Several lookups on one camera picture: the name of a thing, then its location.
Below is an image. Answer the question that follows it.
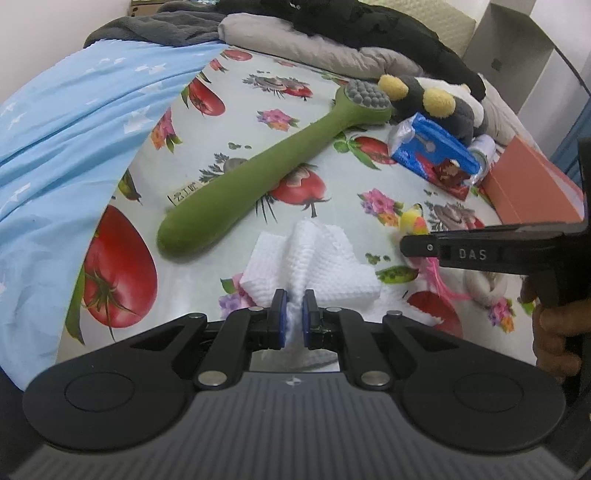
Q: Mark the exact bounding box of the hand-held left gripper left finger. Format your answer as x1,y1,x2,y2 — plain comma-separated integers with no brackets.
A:
128,289,289,391

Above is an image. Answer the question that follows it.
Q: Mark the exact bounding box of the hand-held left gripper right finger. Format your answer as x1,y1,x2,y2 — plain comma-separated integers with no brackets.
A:
302,289,456,391

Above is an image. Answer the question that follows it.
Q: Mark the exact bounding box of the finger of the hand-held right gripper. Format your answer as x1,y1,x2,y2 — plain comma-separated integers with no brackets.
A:
399,232,442,258

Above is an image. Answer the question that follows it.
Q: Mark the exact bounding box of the feathered bird toy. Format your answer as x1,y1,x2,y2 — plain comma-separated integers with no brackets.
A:
398,204,472,315

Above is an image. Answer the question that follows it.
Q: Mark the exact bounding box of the white waffle cloth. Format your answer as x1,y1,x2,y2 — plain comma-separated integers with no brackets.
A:
240,219,382,347

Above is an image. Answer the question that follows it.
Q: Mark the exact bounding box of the pink cardboard box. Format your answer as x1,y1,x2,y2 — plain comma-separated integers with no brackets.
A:
480,136,585,225

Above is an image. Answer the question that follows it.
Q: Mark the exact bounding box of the blue snack packet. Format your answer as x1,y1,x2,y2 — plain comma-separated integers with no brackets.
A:
390,113,484,200

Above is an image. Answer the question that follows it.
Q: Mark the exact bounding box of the person's right hand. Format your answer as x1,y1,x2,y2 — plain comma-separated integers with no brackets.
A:
519,280,581,385

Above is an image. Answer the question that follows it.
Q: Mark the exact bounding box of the beige fluffy scrunchie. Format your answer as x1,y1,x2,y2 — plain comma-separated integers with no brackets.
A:
464,270,509,309

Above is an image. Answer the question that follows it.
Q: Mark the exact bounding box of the white cylindrical can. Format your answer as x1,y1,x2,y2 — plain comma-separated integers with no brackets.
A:
468,134,500,186

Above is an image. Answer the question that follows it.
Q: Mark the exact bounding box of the blue curtain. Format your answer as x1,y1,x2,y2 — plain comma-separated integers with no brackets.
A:
553,134,581,186

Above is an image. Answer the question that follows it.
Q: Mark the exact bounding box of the beige quilt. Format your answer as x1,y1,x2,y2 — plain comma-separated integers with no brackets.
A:
480,83,523,145

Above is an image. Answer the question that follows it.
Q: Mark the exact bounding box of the green massage brush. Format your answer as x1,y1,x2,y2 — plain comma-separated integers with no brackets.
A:
156,78,396,265

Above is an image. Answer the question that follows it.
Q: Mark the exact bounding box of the grey plush with yellow ears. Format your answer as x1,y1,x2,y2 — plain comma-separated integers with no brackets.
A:
376,74,491,145

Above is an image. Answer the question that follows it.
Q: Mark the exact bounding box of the grey cabinet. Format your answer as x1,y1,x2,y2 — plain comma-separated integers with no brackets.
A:
462,0,583,136

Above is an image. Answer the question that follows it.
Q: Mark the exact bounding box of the printed floral blanket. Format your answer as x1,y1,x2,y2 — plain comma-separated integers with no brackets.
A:
55,44,574,371

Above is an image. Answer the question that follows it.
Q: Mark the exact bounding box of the black jacket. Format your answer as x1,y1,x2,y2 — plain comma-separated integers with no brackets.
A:
217,0,488,100

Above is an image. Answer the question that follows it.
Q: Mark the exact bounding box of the cream quilted headboard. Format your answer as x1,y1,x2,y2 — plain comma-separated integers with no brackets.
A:
374,0,477,48

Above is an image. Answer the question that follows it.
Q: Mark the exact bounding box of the grey pillow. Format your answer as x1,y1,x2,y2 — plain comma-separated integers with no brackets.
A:
217,13,426,78

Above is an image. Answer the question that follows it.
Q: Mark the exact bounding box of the light blue starred sheet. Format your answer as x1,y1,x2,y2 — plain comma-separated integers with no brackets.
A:
0,41,228,394

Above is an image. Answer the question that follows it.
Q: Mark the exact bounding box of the dark grey cloth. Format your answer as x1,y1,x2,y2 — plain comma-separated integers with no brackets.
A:
83,9,228,49

